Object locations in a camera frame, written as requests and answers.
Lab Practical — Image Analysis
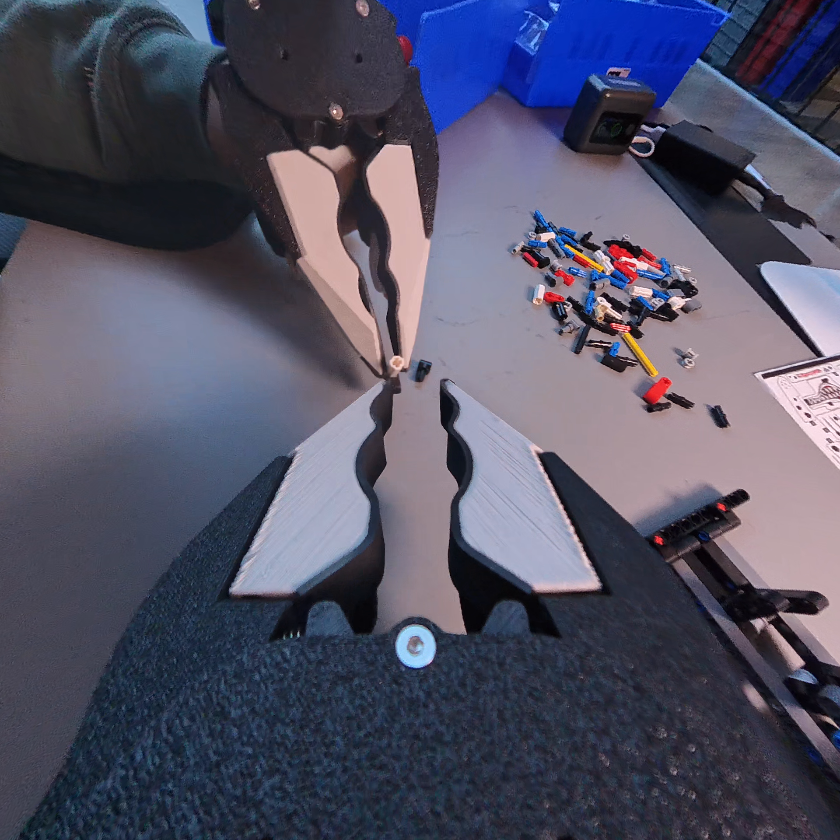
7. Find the white book stand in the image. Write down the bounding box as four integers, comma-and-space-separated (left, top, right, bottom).
759, 261, 840, 358

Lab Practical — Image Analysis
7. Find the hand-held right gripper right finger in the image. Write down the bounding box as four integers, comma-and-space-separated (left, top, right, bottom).
438, 379, 602, 633

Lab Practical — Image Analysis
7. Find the black flat box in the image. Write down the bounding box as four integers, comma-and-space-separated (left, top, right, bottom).
653, 121, 757, 194

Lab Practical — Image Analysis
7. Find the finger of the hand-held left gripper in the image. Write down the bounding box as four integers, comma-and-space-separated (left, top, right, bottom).
366, 141, 432, 368
268, 146, 389, 380

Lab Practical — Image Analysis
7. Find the person's left forearm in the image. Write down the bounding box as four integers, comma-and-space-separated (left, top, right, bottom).
0, 0, 227, 188

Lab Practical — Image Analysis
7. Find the small black camera device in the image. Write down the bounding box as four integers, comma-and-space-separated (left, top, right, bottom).
563, 73, 657, 156

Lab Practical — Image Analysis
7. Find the pile of small building pieces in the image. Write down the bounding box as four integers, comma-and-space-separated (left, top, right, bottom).
511, 210, 731, 429

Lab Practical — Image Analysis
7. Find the white sticker sheet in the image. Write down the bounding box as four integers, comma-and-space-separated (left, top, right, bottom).
755, 354, 840, 470

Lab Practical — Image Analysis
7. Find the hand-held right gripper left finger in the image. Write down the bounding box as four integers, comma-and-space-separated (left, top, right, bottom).
230, 379, 395, 633

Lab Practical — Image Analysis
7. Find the black building-brick model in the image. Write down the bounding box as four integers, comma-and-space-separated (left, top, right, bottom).
646, 489, 840, 775

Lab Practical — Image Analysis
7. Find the grey desk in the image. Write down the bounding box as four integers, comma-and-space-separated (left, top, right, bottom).
0, 59, 840, 840

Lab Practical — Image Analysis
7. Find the stack of coloured crates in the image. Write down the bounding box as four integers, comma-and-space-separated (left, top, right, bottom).
735, 0, 840, 99

